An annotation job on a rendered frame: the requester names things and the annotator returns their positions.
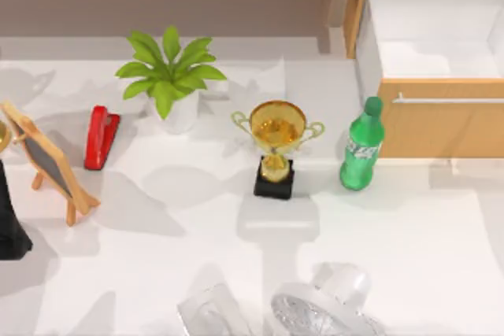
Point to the red stapler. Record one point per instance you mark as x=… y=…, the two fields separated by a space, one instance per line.
x=98 y=139

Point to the green plant in white pot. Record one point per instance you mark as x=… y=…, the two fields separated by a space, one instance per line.
x=169 y=76

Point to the wooden framed blackboard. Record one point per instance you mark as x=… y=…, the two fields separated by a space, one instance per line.
x=45 y=155

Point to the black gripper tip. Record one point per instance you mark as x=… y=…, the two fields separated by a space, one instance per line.
x=10 y=230

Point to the white drawer inside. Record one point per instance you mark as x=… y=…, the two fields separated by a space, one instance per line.
x=433 y=29

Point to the gold trophy with black base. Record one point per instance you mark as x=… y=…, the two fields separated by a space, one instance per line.
x=277 y=127

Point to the pale wooden drawer front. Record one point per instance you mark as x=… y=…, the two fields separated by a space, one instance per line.
x=441 y=131

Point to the clear glass cup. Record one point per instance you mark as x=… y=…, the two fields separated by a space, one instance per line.
x=212 y=312

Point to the green bottle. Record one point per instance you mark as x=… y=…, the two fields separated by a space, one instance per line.
x=360 y=155

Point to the brown wooden open shelf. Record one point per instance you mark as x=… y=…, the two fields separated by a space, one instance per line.
x=165 y=5

